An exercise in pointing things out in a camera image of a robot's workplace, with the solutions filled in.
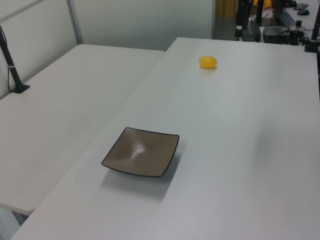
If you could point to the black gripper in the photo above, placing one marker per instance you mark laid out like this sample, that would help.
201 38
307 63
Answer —
242 15

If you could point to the brown square ceramic plate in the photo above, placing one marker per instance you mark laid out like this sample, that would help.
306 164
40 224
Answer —
142 152

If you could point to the dark computer box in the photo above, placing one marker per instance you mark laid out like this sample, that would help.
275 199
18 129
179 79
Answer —
255 31

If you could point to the yellow partition panel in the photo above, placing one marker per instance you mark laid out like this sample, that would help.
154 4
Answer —
225 8

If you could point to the black upright pole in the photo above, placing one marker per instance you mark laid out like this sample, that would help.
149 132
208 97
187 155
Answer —
260 12

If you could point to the black controller box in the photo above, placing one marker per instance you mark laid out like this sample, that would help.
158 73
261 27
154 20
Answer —
276 35

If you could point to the black keyboard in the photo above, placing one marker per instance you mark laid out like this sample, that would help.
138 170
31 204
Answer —
285 18

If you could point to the small black desk devices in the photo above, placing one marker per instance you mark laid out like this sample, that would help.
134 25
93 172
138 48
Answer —
302 9

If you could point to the black clamp stand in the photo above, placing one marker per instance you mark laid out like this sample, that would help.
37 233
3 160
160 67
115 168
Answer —
312 41

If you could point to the grey metal partition post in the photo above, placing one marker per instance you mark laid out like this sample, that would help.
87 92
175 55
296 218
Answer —
76 22

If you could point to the black camera stand pole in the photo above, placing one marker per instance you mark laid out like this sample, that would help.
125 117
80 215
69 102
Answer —
12 72

